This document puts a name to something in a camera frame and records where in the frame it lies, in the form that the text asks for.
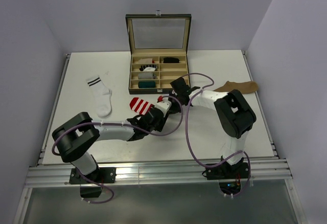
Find brown ribbed sock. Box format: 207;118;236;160
214;81;259;94

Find rolled black white sock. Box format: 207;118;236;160
139;64;157;72

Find white sock black stripes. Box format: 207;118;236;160
86;75;112;118

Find rolled teal sock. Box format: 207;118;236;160
138;81;156;88

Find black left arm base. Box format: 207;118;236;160
69;167;116;199

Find rolled grey sock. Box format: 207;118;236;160
137;72;157;80

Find aluminium table frame rail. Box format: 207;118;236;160
24;158;292;188

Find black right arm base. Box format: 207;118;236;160
202;158;250;197

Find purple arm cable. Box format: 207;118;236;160
176;73;252;198
52;95;183;205

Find red white striped sock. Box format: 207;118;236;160
129;97;154;115

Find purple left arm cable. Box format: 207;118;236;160
52;95;183;205

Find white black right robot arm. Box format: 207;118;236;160
170;77;256;178

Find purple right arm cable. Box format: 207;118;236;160
176;73;252;198

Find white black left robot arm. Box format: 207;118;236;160
52;106;168;183

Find black compartment storage box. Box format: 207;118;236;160
125;11;192;95

